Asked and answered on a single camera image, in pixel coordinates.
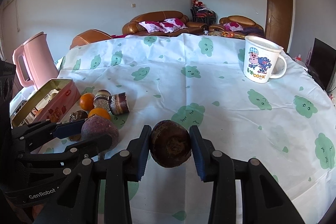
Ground purple passion fruit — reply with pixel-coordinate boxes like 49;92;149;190
81;115;120;149

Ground dark brown passion fruit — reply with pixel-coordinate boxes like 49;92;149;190
149;120;192;168

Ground orange tangerine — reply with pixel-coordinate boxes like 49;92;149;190
79;93;95;111
88;107;110;120
69;110;88;122

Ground purple swirl cake roll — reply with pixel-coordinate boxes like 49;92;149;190
108;92;130;115

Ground pink tin box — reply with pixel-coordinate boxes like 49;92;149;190
11;79;80;128

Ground pink electric kettle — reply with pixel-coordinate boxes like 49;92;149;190
13;32;59;90

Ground cloud pattern tablecloth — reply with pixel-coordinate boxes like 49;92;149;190
56;34;335;223

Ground brown sofa armrest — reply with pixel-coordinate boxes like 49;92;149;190
70;29;112;49

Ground white cartoon mug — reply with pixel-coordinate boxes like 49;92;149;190
243;35;287;84

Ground brown leather long sofa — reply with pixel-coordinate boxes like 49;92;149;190
122;11;208;37

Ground brown leather armchair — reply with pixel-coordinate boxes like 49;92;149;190
209;15;265;39

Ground black television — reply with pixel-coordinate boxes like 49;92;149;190
307;38;335;92

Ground stacked chairs in corner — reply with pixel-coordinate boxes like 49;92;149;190
190;0;217;26

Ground brown wooden door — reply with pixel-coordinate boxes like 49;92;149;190
265;0;293;51

